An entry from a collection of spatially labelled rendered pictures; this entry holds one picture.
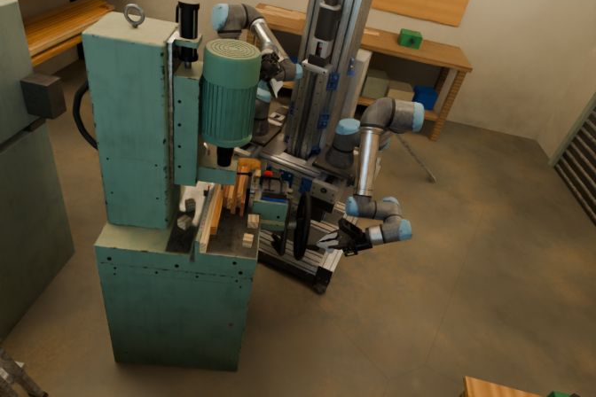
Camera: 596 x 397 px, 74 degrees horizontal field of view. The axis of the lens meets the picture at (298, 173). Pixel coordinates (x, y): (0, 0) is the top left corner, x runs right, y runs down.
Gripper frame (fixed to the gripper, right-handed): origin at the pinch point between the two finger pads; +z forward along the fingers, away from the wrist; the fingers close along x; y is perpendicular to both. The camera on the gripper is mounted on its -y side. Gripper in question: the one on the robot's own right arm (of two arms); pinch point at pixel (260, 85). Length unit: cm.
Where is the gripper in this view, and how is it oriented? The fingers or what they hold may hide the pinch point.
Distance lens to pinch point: 149.2
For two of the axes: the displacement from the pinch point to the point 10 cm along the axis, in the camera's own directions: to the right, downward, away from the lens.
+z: 0.1, 5.9, -8.1
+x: 6.4, 6.1, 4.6
